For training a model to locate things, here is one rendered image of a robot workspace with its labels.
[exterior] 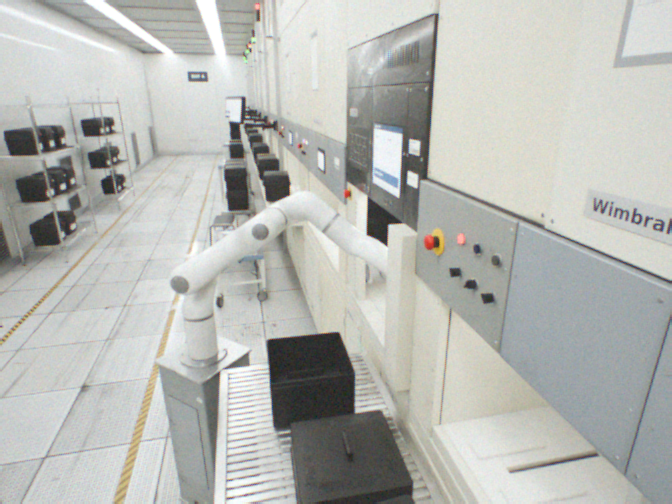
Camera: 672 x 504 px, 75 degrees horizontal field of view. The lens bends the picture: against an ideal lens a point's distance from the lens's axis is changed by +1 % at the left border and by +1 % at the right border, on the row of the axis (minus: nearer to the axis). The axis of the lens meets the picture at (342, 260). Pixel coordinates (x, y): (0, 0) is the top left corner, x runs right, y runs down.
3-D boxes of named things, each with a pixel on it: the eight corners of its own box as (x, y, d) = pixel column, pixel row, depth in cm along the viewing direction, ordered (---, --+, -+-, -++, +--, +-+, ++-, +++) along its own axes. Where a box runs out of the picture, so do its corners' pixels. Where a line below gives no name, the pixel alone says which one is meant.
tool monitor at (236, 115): (230, 131, 476) (227, 96, 463) (276, 130, 487) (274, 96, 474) (230, 134, 439) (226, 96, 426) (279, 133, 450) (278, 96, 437)
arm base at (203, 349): (169, 358, 178) (163, 318, 172) (205, 338, 193) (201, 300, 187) (201, 373, 169) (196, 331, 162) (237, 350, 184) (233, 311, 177)
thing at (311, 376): (339, 369, 171) (339, 331, 165) (356, 417, 146) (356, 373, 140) (268, 378, 166) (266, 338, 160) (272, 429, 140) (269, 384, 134)
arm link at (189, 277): (198, 288, 176) (177, 305, 161) (179, 264, 174) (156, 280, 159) (294, 226, 160) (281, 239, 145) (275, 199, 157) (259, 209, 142)
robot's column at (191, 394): (178, 499, 204) (153, 360, 177) (222, 459, 226) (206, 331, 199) (220, 529, 190) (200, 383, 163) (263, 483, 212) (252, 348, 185)
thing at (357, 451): (289, 447, 133) (287, 413, 128) (381, 433, 139) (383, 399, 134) (300, 537, 106) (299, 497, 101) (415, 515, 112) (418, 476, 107)
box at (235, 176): (225, 185, 546) (223, 164, 537) (248, 184, 551) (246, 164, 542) (224, 190, 518) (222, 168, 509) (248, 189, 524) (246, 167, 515)
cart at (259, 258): (215, 270, 473) (210, 227, 456) (263, 265, 486) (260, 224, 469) (216, 309, 385) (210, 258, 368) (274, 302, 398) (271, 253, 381)
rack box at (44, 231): (59, 245, 494) (54, 223, 485) (32, 247, 489) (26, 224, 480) (69, 237, 522) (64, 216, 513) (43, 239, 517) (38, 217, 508)
